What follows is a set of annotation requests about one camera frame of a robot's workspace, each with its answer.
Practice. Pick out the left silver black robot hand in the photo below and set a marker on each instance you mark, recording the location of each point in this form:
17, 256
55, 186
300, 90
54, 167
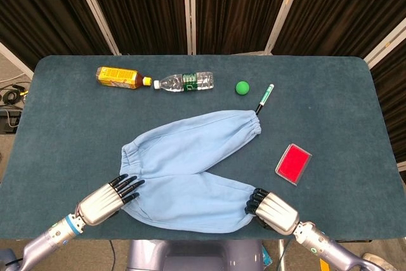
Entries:
98, 204

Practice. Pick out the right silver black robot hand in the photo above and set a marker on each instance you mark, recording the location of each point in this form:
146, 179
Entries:
277, 214

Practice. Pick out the light blue pants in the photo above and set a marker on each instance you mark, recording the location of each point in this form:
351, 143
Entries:
190, 195

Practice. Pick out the cyan packet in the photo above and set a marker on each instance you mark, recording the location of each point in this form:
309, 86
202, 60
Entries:
267, 256

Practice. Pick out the red pad in clear case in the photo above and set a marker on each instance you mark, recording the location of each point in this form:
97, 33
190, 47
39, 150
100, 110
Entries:
293, 163

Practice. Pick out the teal felt table cover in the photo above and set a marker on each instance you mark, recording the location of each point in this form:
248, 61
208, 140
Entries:
79, 141

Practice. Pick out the yellow floor tape strip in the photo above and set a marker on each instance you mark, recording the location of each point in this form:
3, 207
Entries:
324, 266

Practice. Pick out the purple robot torso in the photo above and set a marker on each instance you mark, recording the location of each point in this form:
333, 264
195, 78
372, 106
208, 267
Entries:
190, 255

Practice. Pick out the green white marker pen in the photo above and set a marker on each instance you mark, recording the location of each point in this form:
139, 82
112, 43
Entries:
265, 96

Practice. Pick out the grey floor box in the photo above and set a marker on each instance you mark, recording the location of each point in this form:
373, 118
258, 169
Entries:
9, 122

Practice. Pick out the yellow label tea bottle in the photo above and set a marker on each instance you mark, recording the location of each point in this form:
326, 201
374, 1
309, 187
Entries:
117, 77

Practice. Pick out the green ball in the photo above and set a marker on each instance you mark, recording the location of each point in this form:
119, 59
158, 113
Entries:
242, 87

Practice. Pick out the clear green label water bottle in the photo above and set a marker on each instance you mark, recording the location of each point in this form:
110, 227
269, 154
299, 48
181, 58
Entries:
190, 82

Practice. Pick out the black curtain screen panel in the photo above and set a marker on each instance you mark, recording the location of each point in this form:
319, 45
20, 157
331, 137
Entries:
142, 7
41, 14
393, 93
342, 7
241, 7

